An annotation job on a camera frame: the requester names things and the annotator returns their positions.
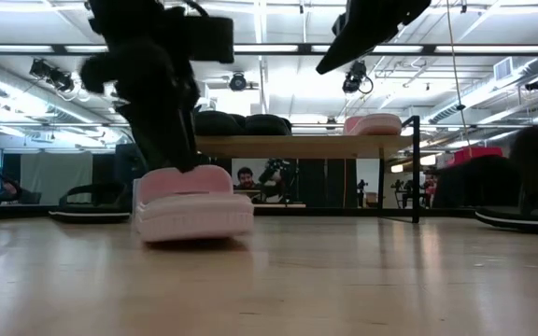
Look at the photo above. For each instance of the person with beard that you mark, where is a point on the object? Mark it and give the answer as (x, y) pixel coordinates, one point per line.
(246, 178)

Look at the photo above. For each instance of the black overhead frame beam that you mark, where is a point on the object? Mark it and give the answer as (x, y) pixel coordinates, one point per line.
(297, 48)

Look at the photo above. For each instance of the black overhead camera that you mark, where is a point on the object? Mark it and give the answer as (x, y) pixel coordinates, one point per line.
(355, 74)

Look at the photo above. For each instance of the black ceiling spotlights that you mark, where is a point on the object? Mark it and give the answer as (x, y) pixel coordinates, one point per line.
(54, 74)

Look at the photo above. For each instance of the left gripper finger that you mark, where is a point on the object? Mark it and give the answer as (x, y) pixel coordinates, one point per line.
(157, 140)
(193, 140)

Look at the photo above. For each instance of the grey-green curtain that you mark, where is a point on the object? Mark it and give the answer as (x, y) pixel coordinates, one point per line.
(56, 179)

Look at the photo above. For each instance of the round black ceiling lamp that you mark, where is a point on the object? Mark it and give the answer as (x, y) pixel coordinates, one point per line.
(237, 81)

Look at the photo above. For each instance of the dark cabinet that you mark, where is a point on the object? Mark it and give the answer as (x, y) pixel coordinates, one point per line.
(126, 163)

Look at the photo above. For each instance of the pink slide sandal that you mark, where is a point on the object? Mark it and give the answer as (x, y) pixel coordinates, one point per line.
(194, 214)
(374, 125)

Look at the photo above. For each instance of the black flip-flop white stripe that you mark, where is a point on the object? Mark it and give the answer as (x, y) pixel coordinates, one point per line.
(526, 214)
(89, 210)

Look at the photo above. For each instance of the white ceiling air vent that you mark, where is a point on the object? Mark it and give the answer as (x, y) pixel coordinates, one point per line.
(503, 69)

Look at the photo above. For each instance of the wooden shelf black frame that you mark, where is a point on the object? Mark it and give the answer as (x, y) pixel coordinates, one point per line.
(306, 146)

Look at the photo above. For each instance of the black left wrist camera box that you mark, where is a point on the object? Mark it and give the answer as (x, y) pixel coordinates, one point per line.
(210, 39)

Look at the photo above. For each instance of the black ceiling speaker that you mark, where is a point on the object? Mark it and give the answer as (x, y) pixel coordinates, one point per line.
(536, 84)

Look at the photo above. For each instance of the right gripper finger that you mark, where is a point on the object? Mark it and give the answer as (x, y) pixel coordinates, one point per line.
(344, 46)
(367, 46)

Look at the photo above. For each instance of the red box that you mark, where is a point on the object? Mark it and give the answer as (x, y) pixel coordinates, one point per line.
(477, 155)

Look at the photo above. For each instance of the white plant pot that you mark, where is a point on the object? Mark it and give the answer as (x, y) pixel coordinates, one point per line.
(135, 200)

